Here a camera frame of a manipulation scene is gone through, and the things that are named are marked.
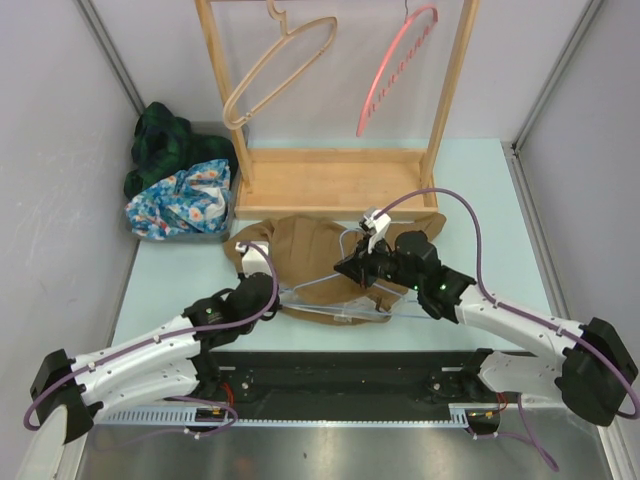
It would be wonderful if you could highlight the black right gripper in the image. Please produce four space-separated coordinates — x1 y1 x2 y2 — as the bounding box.
335 232 421 292

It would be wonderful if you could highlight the tan brown skirt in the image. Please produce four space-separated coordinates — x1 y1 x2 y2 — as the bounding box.
222 212 448 327

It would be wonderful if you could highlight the light blue wire hanger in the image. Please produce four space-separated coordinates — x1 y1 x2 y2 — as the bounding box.
273 222 409 326

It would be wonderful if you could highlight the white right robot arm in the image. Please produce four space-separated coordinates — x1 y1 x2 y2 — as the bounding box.
334 231 639 426

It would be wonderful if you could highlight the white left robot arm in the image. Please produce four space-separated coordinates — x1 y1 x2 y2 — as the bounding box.
23 273 279 442

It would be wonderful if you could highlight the beige wooden hanger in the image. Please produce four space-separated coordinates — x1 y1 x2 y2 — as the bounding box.
221 0 339 130

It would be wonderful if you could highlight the pink plastic hanger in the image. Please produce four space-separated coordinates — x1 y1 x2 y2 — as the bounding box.
355 3 439 137

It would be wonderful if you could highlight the wooden clothes rack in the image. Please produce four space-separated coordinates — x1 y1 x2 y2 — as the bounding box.
195 1 479 220

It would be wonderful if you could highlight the blue floral garment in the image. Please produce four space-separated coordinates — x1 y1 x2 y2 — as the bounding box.
124 159 231 241

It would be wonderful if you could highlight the grey plastic bin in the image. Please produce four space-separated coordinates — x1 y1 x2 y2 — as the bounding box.
124 119 241 241

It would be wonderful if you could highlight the green plaid garment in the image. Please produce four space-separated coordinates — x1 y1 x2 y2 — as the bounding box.
123 102 239 200

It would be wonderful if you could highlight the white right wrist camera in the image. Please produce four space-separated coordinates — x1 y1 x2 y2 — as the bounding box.
360 207 391 254

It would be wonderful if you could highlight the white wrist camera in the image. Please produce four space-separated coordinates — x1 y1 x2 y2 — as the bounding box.
235 241 272 277
360 207 391 254

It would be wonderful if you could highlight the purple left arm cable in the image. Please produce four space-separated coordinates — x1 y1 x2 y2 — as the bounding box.
22 242 279 431

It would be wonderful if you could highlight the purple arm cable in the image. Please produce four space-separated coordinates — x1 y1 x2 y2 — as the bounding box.
22 242 279 431
372 187 640 474

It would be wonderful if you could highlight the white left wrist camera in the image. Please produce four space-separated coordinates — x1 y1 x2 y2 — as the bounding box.
235 241 272 277

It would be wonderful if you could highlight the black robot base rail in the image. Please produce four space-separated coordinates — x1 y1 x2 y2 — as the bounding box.
211 351 508 424

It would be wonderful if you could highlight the light blue cable duct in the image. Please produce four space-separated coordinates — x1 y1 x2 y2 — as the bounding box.
92 404 474 429

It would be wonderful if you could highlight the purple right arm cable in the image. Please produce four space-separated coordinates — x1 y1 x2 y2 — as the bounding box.
372 187 640 474

